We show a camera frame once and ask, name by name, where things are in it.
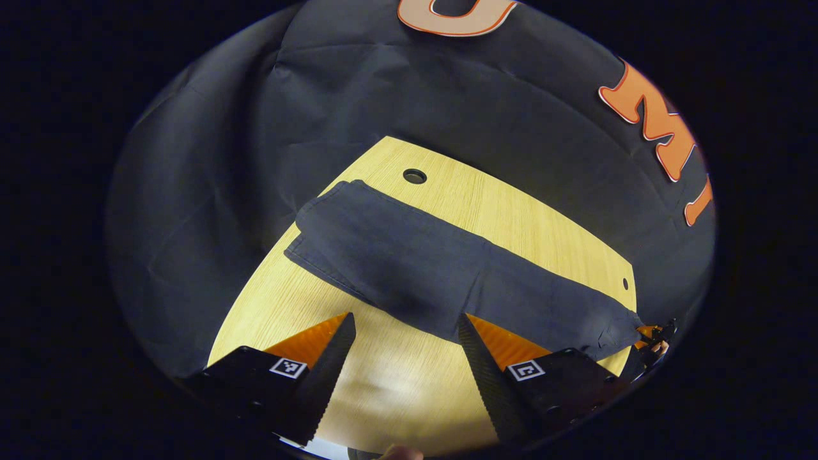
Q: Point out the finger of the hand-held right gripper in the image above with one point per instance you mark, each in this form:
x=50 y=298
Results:
x=660 y=348
x=650 y=331

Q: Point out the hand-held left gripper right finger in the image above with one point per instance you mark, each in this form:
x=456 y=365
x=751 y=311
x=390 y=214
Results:
x=489 y=383

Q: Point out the black backdrop cloth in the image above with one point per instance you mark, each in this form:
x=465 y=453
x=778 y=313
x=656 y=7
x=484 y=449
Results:
x=319 y=83

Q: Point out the dark grey jeans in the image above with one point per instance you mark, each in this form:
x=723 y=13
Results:
x=409 y=262

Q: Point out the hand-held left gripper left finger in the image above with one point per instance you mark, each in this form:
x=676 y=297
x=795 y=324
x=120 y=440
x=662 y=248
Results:
x=329 y=377

